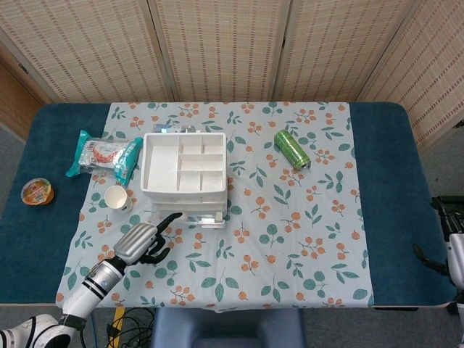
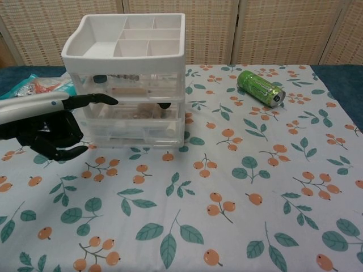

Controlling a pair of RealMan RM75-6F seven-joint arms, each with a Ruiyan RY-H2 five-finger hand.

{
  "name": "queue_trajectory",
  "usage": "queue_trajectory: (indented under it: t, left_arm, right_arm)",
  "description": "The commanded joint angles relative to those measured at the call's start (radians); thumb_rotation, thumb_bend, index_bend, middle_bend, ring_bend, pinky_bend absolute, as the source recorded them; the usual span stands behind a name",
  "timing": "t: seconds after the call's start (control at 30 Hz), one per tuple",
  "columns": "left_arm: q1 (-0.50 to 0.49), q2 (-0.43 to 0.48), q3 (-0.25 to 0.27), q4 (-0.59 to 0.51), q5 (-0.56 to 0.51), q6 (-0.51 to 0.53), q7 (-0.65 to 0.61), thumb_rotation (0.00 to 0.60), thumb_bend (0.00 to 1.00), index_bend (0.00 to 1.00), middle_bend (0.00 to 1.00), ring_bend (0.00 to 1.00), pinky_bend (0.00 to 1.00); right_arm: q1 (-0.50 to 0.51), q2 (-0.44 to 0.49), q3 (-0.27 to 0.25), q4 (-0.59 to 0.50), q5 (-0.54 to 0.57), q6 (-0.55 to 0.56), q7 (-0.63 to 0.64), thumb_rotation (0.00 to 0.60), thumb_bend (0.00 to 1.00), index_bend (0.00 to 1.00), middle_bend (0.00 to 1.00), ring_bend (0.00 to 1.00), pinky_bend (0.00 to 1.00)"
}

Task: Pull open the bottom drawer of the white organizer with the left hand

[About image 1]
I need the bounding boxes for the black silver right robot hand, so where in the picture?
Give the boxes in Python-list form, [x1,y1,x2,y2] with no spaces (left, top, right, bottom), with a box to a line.
[413,195,464,288]

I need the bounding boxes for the woven folding screen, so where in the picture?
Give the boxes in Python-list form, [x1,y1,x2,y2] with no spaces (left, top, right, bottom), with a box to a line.
[0,0,464,146]

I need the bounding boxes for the table with blue cover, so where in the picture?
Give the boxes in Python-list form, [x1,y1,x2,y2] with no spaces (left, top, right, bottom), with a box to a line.
[0,102,459,310]

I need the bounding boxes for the yellow floor tape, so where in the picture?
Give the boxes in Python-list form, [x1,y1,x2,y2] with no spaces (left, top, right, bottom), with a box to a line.
[111,307,126,348]

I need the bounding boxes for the brown wooden door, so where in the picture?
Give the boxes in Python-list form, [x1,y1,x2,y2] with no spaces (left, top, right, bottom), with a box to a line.
[0,46,51,141]

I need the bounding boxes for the white flower print paper cup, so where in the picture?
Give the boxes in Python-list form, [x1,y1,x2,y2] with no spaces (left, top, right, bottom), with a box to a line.
[104,184,133,214]

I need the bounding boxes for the clear blister pack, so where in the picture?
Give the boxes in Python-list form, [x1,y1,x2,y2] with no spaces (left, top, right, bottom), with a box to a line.
[152,123,199,135]

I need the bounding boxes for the clear plastic drawer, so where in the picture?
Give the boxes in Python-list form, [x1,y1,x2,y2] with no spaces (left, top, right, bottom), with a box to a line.
[146,194,228,206]
[149,203,227,231]

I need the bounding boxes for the blue padded chair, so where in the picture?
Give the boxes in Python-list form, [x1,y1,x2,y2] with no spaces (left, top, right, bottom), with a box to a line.
[149,307,307,348]

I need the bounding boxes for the orange jelly cup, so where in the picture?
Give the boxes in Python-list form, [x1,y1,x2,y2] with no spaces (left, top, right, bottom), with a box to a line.
[20,177,56,207]

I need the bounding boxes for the black floor cables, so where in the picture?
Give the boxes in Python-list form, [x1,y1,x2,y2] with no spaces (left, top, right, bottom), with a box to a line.
[106,307,157,348]

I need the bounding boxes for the fruit and leaf print tablecloth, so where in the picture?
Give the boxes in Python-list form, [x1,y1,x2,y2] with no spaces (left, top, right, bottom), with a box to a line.
[54,101,375,313]

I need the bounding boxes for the green energy drink can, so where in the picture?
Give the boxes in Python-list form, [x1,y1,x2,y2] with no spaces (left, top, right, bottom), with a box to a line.
[273,128,312,170]

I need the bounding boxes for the teal snack bag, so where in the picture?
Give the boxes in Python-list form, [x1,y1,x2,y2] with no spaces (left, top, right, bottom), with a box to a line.
[65,129,144,187]

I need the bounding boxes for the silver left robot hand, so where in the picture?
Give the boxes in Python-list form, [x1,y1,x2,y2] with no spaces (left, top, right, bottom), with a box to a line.
[112,212,184,268]

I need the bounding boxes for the white plastic drawer organizer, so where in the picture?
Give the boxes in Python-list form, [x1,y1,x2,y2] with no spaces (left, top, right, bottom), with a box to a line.
[139,131,230,220]

